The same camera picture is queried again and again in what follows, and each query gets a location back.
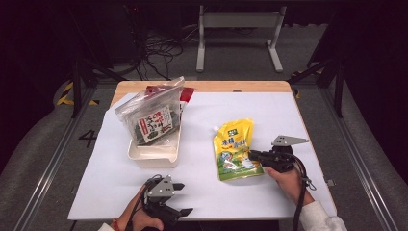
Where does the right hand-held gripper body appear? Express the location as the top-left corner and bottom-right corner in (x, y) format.
(264, 135), (310, 173)

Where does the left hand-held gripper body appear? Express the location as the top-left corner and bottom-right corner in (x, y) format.
(142, 174), (181, 227)

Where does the yellow spout pouch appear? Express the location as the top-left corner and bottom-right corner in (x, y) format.
(212, 117), (266, 183)

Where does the white plastic container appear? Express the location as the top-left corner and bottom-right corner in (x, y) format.
(127, 125), (183, 169)

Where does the clear bag of dried seaweed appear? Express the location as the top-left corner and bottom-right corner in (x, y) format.
(114, 75), (186, 147)

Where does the red and white snack packet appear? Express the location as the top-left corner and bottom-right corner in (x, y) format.
(145, 85), (196, 114)

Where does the person's right hand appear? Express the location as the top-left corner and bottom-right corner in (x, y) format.
(264, 168), (317, 206)

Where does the person's left hand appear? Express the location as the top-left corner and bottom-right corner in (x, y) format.
(116, 184), (166, 231)

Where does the white table mat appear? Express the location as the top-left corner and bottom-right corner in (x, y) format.
(66, 91), (338, 221)

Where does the black metal stand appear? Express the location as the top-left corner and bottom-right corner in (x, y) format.
(286, 57), (346, 119)
(70, 57), (129, 119)

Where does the yellow and black floor tape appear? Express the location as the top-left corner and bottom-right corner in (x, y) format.
(56, 81), (100, 107)

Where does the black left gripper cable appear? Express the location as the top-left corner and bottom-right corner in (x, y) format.
(126, 173), (163, 231)

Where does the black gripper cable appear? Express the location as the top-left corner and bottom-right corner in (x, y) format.
(282, 150), (318, 231)
(126, 173), (163, 231)

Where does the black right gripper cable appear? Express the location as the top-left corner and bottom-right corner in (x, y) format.
(282, 150), (318, 231)

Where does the aluminium floor rail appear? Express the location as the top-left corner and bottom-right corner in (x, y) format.
(319, 86), (400, 231)
(13, 86), (97, 231)

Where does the white metal stand frame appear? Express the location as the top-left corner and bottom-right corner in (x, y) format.
(195, 4), (288, 73)

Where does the bundle of black floor cables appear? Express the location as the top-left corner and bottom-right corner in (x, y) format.
(126, 6), (196, 81)

